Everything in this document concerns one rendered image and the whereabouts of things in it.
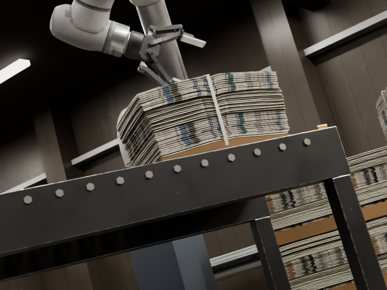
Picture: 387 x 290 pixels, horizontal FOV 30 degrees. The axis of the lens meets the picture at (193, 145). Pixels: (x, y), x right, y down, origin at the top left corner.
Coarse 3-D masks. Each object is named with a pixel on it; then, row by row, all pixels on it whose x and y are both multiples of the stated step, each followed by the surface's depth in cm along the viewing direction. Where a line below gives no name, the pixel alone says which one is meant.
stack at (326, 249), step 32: (352, 160) 248; (384, 160) 247; (288, 192) 247; (320, 192) 246; (384, 192) 245; (288, 224) 245; (384, 224) 243; (288, 256) 243; (320, 256) 242; (384, 256) 241; (320, 288) 240
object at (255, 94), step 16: (224, 80) 188; (240, 80) 190; (256, 80) 191; (272, 80) 192; (240, 96) 188; (256, 96) 189; (272, 96) 191; (240, 112) 187; (256, 112) 189; (272, 112) 190; (240, 128) 186; (256, 128) 187; (272, 128) 189; (288, 128) 190
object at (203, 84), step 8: (200, 80) 186; (216, 80) 187; (200, 88) 186; (208, 88) 186; (216, 88) 187; (208, 96) 186; (216, 96) 187; (224, 96) 187; (208, 104) 185; (224, 104) 186; (208, 112) 185; (216, 112) 185; (224, 112) 186; (208, 120) 184; (216, 120) 185; (224, 120) 186; (216, 128) 184; (216, 136) 184; (232, 136) 185
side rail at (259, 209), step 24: (192, 216) 208; (216, 216) 210; (240, 216) 212; (264, 216) 215; (96, 240) 198; (120, 240) 200; (144, 240) 202; (168, 240) 204; (0, 264) 189; (24, 264) 191; (48, 264) 193; (72, 264) 196
